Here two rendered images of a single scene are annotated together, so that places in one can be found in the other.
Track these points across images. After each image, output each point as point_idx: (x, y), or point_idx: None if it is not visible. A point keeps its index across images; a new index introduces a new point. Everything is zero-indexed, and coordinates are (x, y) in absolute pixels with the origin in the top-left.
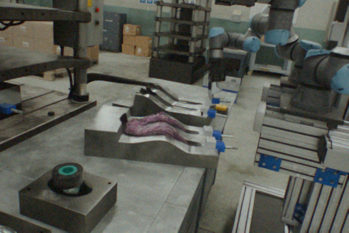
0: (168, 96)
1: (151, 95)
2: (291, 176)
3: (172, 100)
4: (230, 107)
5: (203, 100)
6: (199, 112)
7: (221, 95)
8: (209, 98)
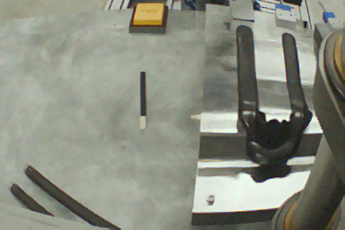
0: (248, 92)
1: (309, 105)
2: None
3: (260, 84)
4: (98, 12)
5: (66, 68)
6: (295, 29)
7: (17, 42)
8: (254, 1)
